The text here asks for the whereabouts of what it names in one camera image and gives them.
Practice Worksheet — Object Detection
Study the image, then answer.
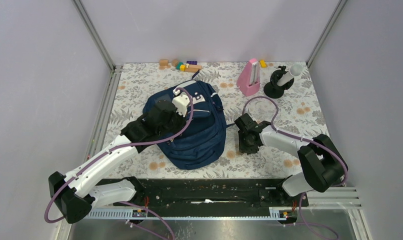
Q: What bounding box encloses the navy blue student backpack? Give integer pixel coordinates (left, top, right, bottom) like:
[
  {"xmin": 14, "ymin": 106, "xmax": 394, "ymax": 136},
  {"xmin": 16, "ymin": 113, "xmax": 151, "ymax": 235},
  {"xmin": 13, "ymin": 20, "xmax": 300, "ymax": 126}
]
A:
[{"xmin": 142, "ymin": 79, "xmax": 228, "ymax": 170}]

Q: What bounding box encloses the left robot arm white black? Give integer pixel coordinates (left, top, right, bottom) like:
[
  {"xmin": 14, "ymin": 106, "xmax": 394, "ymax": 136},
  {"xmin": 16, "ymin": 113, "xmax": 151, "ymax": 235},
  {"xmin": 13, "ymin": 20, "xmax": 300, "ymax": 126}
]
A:
[{"xmin": 44, "ymin": 97, "xmax": 194, "ymax": 224}]

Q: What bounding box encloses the pink metronome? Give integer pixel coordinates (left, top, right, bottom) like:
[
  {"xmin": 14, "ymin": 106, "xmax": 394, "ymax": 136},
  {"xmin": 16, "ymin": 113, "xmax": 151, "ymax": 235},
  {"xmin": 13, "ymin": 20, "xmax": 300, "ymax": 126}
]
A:
[{"xmin": 236, "ymin": 58, "xmax": 261, "ymax": 97}]

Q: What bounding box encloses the teal wooden block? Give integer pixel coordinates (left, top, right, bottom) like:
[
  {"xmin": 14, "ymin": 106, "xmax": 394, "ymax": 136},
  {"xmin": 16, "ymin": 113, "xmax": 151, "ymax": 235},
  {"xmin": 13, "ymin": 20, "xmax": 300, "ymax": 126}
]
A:
[{"xmin": 176, "ymin": 62, "xmax": 185, "ymax": 70}]

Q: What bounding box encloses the tan wooden cube block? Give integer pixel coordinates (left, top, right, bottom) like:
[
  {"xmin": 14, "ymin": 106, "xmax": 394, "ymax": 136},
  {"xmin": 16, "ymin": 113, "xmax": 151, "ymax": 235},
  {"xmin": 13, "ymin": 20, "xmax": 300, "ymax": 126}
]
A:
[{"xmin": 159, "ymin": 59, "xmax": 169, "ymax": 67}]

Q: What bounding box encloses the round tan wooden block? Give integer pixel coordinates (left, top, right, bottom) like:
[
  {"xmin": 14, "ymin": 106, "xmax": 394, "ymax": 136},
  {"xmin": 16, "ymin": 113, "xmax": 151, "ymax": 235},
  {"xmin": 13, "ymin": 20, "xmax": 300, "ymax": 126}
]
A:
[{"xmin": 171, "ymin": 59, "xmax": 179, "ymax": 68}]

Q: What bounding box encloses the long tan wooden block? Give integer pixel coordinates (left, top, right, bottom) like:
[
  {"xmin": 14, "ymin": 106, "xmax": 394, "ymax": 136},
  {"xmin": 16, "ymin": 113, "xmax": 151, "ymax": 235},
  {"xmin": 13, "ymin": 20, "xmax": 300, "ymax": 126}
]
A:
[{"xmin": 184, "ymin": 64, "xmax": 203, "ymax": 73}]

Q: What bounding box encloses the purple wooden block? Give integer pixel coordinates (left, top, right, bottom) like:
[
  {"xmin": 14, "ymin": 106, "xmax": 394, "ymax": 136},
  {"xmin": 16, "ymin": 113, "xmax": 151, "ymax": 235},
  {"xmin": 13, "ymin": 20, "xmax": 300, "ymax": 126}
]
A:
[{"xmin": 186, "ymin": 60, "xmax": 198, "ymax": 65}]

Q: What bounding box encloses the black stand with white tube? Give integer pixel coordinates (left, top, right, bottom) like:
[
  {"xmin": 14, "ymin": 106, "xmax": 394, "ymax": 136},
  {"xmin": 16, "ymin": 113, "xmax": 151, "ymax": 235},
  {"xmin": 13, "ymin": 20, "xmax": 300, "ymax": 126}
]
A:
[{"xmin": 263, "ymin": 64, "xmax": 304, "ymax": 99}]

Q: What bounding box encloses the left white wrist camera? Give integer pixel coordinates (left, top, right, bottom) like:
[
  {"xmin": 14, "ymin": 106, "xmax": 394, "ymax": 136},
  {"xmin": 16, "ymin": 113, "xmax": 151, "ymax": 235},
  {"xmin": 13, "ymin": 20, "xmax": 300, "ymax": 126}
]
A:
[{"xmin": 172, "ymin": 90, "xmax": 193, "ymax": 117}]

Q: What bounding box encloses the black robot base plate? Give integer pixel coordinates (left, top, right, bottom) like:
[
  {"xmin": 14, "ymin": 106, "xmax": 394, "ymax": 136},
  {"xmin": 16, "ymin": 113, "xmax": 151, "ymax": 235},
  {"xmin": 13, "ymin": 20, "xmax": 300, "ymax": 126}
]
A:
[{"xmin": 112, "ymin": 177, "xmax": 309, "ymax": 219}]

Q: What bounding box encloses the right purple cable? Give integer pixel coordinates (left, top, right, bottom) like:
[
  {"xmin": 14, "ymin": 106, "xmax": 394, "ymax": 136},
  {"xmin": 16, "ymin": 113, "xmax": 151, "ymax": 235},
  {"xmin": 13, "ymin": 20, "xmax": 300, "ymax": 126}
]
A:
[{"xmin": 242, "ymin": 96, "xmax": 349, "ymax": 188}]

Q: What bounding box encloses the purple cable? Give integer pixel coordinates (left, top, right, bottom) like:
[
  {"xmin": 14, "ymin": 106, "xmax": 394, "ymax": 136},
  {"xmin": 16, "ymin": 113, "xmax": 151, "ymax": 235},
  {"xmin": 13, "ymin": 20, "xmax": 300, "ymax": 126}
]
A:
[
  {"xmin": 44, "ymin": 87, "xmax": 195, "ymax": 224},
  {"xmin": 242, "ymin": 96, "xmax": 349, "ymax": 188}
]

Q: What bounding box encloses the slotted grey cable duct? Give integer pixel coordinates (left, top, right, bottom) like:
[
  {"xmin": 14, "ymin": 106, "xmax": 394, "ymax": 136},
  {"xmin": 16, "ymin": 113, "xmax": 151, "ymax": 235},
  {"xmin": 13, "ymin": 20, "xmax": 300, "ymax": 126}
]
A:
[{"xmin": 84, "ymin": 207, "xmax": 287, "ymax": 221}]

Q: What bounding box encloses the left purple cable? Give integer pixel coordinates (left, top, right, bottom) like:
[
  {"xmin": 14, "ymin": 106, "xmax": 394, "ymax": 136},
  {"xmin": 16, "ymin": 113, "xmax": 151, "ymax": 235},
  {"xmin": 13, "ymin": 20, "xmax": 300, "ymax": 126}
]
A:
[{"xmin": 44, "ymin": 87, "xmax": 195, "ymax": 224}]

